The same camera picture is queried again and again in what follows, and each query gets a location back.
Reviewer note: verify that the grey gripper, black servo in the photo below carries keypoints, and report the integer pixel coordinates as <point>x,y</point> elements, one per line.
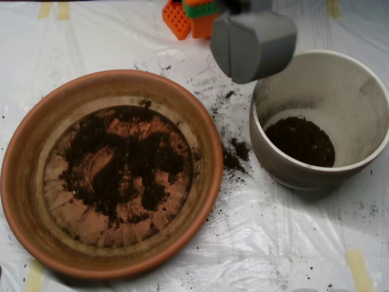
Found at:
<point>194,15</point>

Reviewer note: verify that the dark soil heap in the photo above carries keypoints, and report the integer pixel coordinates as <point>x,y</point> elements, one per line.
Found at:
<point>133,164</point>

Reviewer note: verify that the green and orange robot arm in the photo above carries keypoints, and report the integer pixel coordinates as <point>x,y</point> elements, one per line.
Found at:
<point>197,18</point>

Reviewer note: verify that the spilled soil clump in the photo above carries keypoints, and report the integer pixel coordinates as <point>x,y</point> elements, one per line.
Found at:
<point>240,149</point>

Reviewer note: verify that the white ceramic pot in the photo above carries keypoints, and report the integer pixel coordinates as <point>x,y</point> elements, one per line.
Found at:
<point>349,91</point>

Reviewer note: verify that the terracotta saucer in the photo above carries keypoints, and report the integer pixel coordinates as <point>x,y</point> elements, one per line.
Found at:
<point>30,152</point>

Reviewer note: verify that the beige masking tape strip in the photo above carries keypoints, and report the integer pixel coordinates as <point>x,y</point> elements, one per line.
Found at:
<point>45,9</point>
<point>64,10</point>
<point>35,276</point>
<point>333,8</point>
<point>360,270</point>

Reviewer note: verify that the clear plastic cover sheet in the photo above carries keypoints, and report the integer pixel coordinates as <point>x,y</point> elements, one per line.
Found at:
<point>273,243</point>

